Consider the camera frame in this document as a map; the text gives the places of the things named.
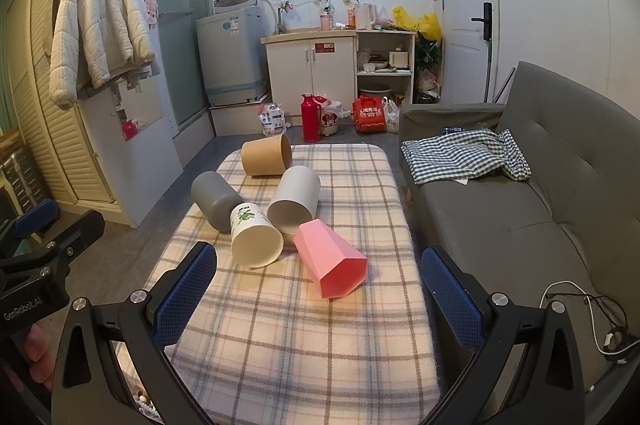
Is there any white cup with green print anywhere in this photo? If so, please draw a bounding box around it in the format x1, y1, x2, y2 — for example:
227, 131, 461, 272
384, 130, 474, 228
230, 202, 285, 269

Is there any open shelf cabinet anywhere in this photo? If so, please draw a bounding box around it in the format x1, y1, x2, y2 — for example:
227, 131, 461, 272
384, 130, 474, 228
356, 29, 417, 116

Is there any brown paper cup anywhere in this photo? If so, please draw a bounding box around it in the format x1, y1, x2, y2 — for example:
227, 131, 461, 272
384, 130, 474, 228
241, 134, 294, 178

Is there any pink faceted cup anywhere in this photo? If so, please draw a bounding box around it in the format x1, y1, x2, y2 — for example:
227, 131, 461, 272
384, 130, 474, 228
293, 218, 369, 301

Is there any silver suitcase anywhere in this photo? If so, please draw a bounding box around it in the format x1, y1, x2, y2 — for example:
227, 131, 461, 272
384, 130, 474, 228
0, 140, 51, 216

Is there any laundry basket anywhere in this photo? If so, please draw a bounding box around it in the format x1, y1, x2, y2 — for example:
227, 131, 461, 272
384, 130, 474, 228
214, 0, 259, 13

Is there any white puffer jacket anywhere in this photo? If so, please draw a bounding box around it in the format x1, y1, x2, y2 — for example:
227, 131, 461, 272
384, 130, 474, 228
48, 0, 153, 107

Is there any yellow plastic bag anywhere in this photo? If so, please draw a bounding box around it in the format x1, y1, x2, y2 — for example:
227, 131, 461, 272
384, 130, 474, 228
393, 6, 443, 42

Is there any green checkered cloth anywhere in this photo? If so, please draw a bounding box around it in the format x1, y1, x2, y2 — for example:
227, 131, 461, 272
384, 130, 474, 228
401, 129, 532, 186

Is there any red bag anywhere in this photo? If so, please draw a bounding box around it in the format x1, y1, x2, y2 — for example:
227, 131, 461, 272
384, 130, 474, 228
352, 95, 388, 135

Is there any louvered wardrobe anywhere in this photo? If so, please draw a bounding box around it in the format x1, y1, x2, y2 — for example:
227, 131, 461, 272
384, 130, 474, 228
0, 0, 126, 226

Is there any white cable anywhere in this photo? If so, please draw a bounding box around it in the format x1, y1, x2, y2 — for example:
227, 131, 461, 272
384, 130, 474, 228
539, 280, 608, 356

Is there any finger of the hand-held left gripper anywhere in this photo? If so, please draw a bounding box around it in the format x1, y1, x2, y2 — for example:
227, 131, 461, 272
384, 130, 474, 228
11, 199, 60, 240
27, 209, 107, 278

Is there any light grey cup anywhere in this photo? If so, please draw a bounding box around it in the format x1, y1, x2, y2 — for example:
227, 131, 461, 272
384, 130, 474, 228
266, 166, 322, 236

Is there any grey sofa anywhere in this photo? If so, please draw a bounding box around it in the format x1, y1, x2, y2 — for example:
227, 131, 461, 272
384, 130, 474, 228
398, 61, 640, 406

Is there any white sink cabinet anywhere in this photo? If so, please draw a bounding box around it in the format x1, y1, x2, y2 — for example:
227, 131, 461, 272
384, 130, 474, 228
260, 30, 359, 127

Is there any white plastic bag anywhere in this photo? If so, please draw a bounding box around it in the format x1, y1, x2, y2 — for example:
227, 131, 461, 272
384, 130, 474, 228
382, 96, 401, 133

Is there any white cartoon bin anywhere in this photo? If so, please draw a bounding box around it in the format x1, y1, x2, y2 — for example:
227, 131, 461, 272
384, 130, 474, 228
320, 98, 350, 138

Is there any tissue pack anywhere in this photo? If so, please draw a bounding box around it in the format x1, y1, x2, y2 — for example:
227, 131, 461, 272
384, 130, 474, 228
258, 102, 287, 137

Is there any black door handle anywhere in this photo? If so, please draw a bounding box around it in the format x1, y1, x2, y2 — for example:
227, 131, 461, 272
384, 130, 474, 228
472, 2, 493, 40

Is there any metal faucet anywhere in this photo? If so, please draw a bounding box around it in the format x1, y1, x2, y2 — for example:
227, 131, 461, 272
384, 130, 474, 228
277, 0, 295, 33

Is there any dark grey cup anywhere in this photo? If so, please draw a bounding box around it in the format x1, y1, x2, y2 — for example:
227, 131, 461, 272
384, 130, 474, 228
190, 171, 246, 233

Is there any black cable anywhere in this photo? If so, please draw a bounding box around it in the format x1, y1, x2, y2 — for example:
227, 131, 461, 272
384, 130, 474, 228
585, 295, 633, 366

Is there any plaid blanket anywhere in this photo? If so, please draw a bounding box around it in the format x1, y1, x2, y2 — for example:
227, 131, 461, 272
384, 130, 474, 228
115, 144, 442, 425

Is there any white washer platform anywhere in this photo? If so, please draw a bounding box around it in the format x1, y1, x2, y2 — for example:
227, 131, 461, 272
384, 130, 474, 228
209, 98, 273, 137

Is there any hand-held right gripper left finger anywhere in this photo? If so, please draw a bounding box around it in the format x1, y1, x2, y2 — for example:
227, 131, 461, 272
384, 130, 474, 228
50, 241, 221, 425

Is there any grey washing machine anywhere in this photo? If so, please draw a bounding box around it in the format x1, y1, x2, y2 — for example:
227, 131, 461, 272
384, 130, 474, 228
196, 2, 268, 106

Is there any red thermos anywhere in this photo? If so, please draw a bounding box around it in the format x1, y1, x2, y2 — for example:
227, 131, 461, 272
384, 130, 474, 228
300, 94, 322, 143

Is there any white electric kettle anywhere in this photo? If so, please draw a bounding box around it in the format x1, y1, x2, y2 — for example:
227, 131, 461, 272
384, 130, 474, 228
353, 2, 379, 31

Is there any frosted glass sliding door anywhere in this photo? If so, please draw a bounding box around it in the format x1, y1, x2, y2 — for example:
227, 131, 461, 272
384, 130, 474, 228
154, 0, 211, 131

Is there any person's left hand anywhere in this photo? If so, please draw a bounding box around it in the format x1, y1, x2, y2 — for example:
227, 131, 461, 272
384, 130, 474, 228
22, 324, 57, 387

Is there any green plant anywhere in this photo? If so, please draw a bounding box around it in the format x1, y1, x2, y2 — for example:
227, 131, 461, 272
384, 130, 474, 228
416, 36, 442, 76

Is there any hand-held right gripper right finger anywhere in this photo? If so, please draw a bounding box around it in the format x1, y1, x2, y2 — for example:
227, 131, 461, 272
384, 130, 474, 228
420, 246, 589, 425

